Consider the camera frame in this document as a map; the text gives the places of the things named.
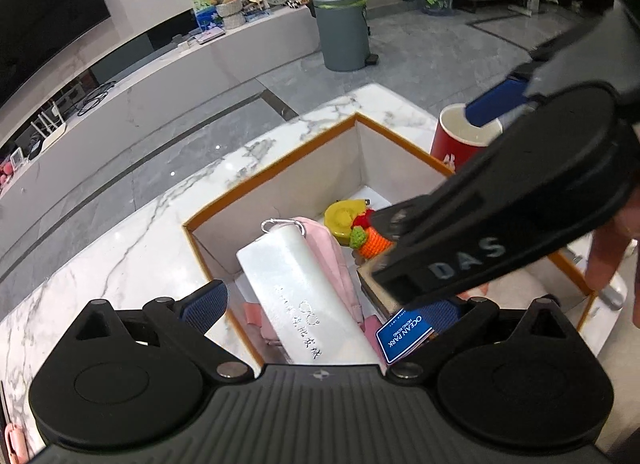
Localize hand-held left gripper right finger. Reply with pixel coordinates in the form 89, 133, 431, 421
386, 295, 584, 382

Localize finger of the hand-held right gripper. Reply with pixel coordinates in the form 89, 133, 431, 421
464, 8, 640, 128

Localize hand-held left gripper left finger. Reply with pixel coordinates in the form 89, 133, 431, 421
65, 279, 252, 382

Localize blue paper tag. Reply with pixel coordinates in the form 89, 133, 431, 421
374, 308, 435, 366

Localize brown paper box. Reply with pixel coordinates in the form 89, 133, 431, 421
356, 264, 451, 320

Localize white long case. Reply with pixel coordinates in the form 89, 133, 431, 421
235, 225, 382, 366

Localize orange crochet carrot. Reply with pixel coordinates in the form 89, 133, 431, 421
348, 208, 402, 261

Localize orange storage box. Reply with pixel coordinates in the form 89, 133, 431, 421
181, 112, 599, 381

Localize pink zip pouch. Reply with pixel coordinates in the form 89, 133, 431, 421
291, 216, 363, 332

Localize yellow tape measure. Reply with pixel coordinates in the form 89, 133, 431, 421
323, 197, 372, 248

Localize person's right hand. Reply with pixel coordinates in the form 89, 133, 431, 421
584, 203, 640, 293

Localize red paper cup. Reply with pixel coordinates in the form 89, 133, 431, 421
429, 103, 504, 176

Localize grey pedal trash can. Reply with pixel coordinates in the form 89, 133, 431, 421
311, 0, 382, 73

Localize white marble media console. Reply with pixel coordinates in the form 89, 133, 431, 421
0, 3, 322, 205

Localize white wifi router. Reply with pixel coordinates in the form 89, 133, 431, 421
34, 100, 69, 151

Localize pink selfie stick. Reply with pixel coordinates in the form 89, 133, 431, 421
2, 421, 27, 464

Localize tablet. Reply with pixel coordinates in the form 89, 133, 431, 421
196, 26, 227, 46

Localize green blue picture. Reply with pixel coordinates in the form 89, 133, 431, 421
187, 0, 272, 38

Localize black curved television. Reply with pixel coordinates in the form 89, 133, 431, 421
0, 0, 112, 106

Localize black cables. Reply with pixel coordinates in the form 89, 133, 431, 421
76, 78, 119, 118

